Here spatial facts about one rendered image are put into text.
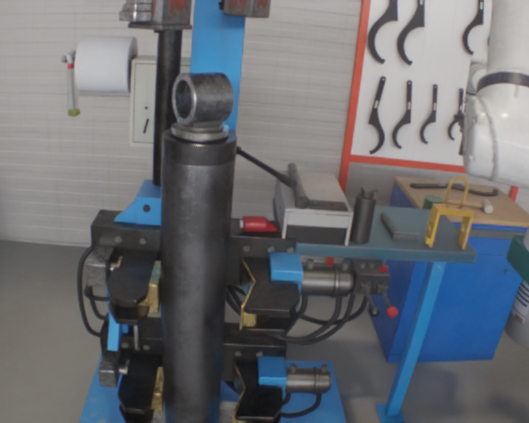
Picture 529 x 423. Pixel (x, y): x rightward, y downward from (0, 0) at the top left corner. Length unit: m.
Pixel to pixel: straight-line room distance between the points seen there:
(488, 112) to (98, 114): 3.00
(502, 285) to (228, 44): 2.02
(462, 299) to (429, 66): 1.61
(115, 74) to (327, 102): 1.70
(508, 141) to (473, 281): 2.02
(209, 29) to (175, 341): 1.06
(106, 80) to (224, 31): 0.70
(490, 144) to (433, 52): 2.72
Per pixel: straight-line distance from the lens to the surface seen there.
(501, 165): 0.95
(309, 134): 3.55
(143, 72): 2.28
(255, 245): 1.78
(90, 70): 2.30
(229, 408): 2.39
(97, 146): 3.67
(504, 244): 2.87
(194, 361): 1.73
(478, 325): 3.11
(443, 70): 3.67
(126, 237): 1.81
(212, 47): 1.81
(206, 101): 1.37
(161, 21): 1.20
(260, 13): 1.55
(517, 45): 1.06
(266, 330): 1.57
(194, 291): 1.56
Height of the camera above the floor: 1.85
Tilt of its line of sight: 24 degrees down
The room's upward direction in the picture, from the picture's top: 6 degrees clockwise
